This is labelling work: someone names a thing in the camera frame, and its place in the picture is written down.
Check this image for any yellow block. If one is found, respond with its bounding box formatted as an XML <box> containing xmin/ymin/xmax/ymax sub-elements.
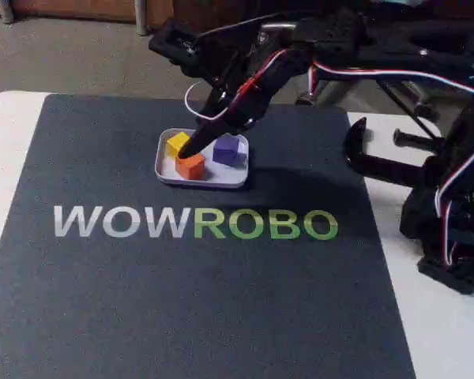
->
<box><xmin>166</xmin><ymin>132</ymin><xmax>191</xmax><ymax>158</ymax></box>

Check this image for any white rectangular tray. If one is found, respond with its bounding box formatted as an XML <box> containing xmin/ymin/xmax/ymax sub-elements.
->
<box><xmin>154</xmin><ymin>128</ymin><xmax>250</xmax><ymax>190</ymax></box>

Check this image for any purple block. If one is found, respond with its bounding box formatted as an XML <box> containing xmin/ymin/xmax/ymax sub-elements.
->
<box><xmin>212</xmin><ymin>133</ymin><xmax>249</xmax><ymax>169</ymax></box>

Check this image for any orange block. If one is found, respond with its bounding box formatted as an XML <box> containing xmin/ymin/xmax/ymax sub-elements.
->
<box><xmin>175</xmin><ymin>153</ymin><xmax>205</xmax><ymax>182</ymax></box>

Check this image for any grey metal leg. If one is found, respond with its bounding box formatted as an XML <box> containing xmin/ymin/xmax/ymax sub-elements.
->
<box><xmin>135</xmin><ymin>0</ymin><xmax>149</xmax><ymax>36</ymax></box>
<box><xmin>0</xmin><ymin>0</ymin><xmax>15</xmax><ymax>24</ymax></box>

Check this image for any black table clamp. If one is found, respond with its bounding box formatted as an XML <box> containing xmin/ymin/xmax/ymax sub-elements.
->
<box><xmin>344</xmin><ymin>116</ymin><xmax>443</xmax><ymax>181</ymax></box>

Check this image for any dark WOWROBO printed mat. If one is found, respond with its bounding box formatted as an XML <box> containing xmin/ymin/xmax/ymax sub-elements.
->
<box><xmin>0</xmin><ymin>93</ymin><xmax>418</xmax><ymax>379</ymax></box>

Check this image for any red white black servo cable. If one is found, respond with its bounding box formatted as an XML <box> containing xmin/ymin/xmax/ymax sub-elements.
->
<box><xmin>306</xmin><ymin>62</ymin><xmax>474</xmax><ymax>98</ymax></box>
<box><xmin>231</xmin><ymin>49</ymin><xmax>289</xmax><ymax>107</ymax></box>
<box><xmin>434</xmin><ymin>136</ymin><xmax>474</xmax><ymax>266</ymax></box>

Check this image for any thin white wire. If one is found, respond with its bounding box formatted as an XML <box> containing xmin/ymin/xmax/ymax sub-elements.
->
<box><xmin>183</xmin><ymin>81</ymin><xmax>227</xmax><ymax>120</ymax></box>

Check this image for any black gripper camera module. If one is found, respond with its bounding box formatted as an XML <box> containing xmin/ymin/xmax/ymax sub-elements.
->
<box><xmin>148</xmin><ymin>17</ymin><xmax>201</xmax><ymax>64</ymax></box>

